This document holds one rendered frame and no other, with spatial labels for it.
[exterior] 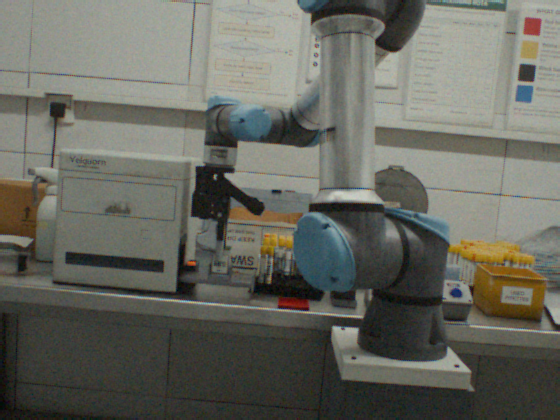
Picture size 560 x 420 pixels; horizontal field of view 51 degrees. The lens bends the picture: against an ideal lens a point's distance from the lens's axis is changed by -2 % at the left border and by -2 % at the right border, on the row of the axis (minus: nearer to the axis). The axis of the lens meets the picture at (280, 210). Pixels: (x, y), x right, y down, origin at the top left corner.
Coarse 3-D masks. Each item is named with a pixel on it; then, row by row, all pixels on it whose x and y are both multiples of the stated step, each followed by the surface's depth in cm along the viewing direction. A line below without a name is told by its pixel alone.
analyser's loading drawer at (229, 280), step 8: (184, 272) 136; (192, 272) 137; (200, 272) 137; (208, 272) 132; (184, 280) 132; (192, 280) 132; (200, 280) 131; (208, 280) 131; (216, 280) 132; (224, 280) 132; (232, 280) 133; (240, 280) 133; (248, 280) 134
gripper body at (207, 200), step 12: (204, 168) 130; (216, 168) 129; (228, 168) 130; (204, 180) 131; (216, 180) 131; (204, 192) 131; (216, 192) 131; (192, 204) 130; (204, 204) 130; (216, 204) 130; (228, 204) 130; (192, 216) 130; (204, 216) 130; (216, 216) 130; (228, 216) 133
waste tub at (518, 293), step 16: (480, 272) 144; (496, 272) 148; (512, 272) 148; (528, 272) 146; (480, 288) 143; (496, 288) 136; (512, 288) 135; (528, 288) 135; (544, 288) 135; (480, 304) 142; (496, 304) 136; (512, 304) 136; (528, 304) 135
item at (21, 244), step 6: (0, 240) 156; (6, 240) 157; (12, 240) 157; (18, 240) 158; (24, 240) 158; (30, 240) 158; (0, 246) 150; (6, 246) 150; (12, 246) 150; (18, 246) 151; (24, 246) 154; (0, 252) 150; (6, 252) 150; (12, 252) 150; (18, 252) 152
